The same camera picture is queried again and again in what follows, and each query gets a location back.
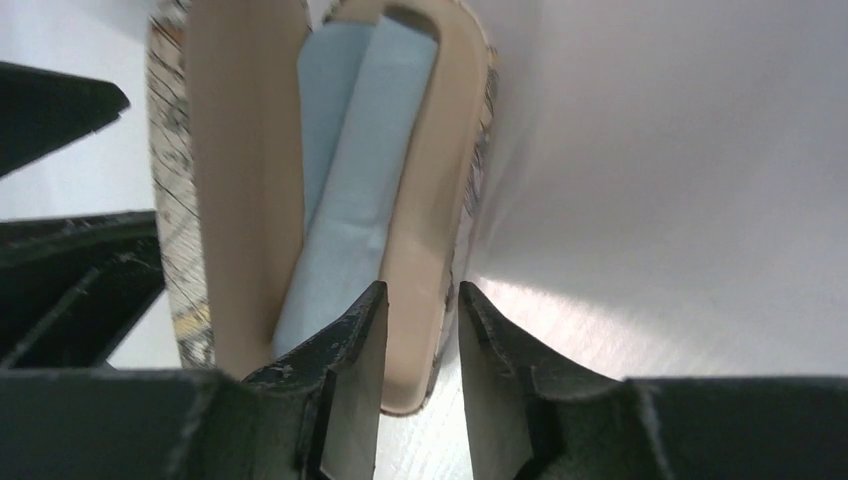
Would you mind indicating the map print glasses case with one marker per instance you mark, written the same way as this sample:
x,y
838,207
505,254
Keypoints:
x,y
226,120

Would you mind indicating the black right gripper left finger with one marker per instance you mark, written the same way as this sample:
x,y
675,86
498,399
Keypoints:
x,y
312,414

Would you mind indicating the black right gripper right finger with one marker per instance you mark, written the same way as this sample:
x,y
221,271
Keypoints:
x,y
532,413

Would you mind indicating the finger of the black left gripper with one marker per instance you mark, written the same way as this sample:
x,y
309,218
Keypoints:
x,y
43,111
73,288

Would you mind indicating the light blue cleaning cloth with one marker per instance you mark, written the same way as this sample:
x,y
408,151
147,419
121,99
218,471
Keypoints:
x,y
361,86

